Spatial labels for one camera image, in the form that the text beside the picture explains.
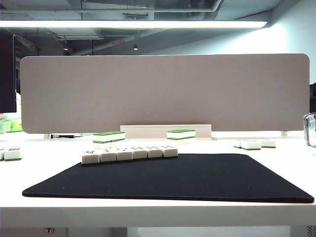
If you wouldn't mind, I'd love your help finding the five bamboo mahjong tile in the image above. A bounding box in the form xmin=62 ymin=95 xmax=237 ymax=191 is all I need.
xmin=132 ymin=147 xmax=149 ymax=160
xmin=162 ymin=146 xmax=179 ymax=158

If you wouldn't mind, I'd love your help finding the black rectangular desk mat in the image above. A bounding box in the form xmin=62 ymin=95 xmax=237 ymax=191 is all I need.
xmin=21 ymin=153 xmax=315 ymax=204

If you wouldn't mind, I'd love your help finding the black box-shaped object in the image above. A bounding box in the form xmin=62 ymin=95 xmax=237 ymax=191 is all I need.
xmin=309 ymin=82 xmax=316 ymax=112

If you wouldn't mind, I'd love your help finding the bird print mahjong tile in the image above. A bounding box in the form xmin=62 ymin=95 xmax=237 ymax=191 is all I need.
xmin=81 ymin=149 xmax=101 ymax=165

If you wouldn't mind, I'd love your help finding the black computer monitor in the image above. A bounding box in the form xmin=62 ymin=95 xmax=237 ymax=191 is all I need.
xmin=0 ymin=27 xmax=17 ymax=114

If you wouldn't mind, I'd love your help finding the clear faceted plastic mug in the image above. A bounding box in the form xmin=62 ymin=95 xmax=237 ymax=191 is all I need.
xmin=303 ymin=111 xmax=316 ymax=148

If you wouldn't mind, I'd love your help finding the white green carton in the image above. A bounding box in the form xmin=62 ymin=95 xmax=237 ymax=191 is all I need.
xmin=0 ymin=120 xmax=12 ymax=133

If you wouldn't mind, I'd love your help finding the beige desk divider panel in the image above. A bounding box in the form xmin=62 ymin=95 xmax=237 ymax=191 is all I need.
xmin=19 ymin=53 xmax=311 ymax=134

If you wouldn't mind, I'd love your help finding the brown under-desk panel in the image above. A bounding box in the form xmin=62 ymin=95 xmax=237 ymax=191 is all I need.
xmin=0 ymin=227 xmax=67 ymax=237

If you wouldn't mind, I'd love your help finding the bamboo mahjong tile red mark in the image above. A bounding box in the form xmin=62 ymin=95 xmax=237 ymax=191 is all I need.
xmin=260 ymin=138 xmax=277 ymax=149

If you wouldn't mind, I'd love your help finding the green bamboo print mahjong tile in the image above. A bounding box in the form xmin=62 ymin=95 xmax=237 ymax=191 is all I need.
xmin=116 ymin=148 xmax=134 ymax=161

